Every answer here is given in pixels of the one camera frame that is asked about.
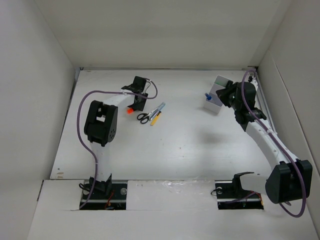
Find orange highlighter marker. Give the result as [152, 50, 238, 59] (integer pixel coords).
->
[126, 108, 135, 115]

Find black handled scissors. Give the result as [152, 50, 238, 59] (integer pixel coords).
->
[137, 113, 151, 124]

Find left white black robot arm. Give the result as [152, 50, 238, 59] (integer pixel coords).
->
[76, 76, 157, 199]

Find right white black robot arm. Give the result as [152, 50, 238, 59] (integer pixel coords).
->
[216, 80, 313, 204]

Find white compartment organizer tray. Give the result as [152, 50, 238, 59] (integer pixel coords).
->
[204, 75, 234, 115]

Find silver pen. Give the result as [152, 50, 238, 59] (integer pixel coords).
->
[149, 104, 163, 121]

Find light blue pen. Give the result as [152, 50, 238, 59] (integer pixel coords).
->
[149, 102, 166, 121]

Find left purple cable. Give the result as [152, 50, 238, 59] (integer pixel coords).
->
[76, 79, 159, 210]

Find purple cable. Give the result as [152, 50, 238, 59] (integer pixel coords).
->
[241, 69, 308, 218]
[76, 79, 159, 210]

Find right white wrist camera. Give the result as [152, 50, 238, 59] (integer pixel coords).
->
[248, 75, 258, 88]

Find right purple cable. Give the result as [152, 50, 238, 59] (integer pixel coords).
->
[241, 69, 308, 218]

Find right base mounting rail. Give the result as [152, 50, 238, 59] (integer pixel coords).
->
[210, 180, 264, 210]

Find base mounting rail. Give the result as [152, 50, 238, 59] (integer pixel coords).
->
[80, 181, 128, 211]
[210, 180, 264, 210]

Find left base mounting rail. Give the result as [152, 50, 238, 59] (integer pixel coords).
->
[80, 181, 128, 211]

